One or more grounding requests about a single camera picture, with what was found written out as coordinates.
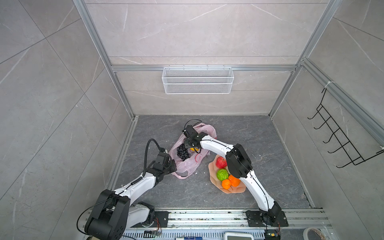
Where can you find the red fake apple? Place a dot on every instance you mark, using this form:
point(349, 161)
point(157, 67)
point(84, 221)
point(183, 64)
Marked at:
point(221, 163)

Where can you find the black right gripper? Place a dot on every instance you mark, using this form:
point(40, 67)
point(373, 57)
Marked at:
point(185, 143)

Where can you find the white wire mesh basket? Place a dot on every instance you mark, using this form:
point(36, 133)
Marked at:
point(197, 80)

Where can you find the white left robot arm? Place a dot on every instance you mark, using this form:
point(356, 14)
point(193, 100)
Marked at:
point(114, 211)

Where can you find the orange fake fruit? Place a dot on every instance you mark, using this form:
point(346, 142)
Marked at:
point(235, 182)
point(226, 184)

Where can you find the pink scalloped plate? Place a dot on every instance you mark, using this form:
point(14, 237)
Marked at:
point(215, 181)

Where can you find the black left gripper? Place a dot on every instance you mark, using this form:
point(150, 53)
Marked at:
point(172, 162)

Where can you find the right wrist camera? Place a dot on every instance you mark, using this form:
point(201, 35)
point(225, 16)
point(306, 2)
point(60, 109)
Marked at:
point(190, 132)

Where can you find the dark fake grapes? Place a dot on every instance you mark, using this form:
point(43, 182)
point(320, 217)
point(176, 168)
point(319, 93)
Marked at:
point(182, 152)

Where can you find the black wire hook rack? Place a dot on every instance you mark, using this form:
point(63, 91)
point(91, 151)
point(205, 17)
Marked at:
point(354, 157)

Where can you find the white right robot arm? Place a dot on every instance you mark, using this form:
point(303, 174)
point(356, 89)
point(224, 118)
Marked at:
point(240, 166)

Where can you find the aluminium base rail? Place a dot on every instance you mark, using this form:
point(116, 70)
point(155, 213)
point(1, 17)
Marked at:
point(232, 219)

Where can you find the green fake fruit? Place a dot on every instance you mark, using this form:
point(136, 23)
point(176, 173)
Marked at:
point(222, 174)

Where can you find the white device at bottom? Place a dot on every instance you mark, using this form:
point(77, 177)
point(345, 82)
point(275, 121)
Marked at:
point(237, 236)

